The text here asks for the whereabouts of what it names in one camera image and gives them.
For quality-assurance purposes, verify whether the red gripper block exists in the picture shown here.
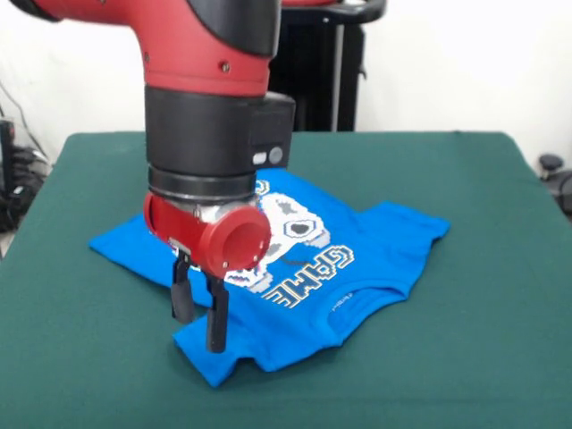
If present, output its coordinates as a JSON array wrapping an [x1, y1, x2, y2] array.
[[142, 194, 273, 354]]

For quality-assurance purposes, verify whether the blue printed shirt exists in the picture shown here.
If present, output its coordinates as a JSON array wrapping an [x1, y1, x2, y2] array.
[[88, 167, 451, 389]]

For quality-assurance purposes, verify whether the black upright stand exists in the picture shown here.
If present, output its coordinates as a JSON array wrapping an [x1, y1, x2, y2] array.
[[0, 119, 17, 200]]

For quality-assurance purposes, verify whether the dark green table cloth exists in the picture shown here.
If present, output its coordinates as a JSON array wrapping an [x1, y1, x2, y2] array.
[[0, 130, 572, 429]]

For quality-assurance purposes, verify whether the grey chair base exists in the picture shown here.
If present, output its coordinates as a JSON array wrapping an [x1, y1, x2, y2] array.
[[537, 153, 572, 220]]

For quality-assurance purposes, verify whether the black cable bundle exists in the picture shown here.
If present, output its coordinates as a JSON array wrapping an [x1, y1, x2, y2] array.
[[0, 147, 51, 233]]

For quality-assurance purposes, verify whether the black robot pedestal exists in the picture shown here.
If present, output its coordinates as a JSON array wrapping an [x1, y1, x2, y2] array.
[[267, 0, 388, 133]]

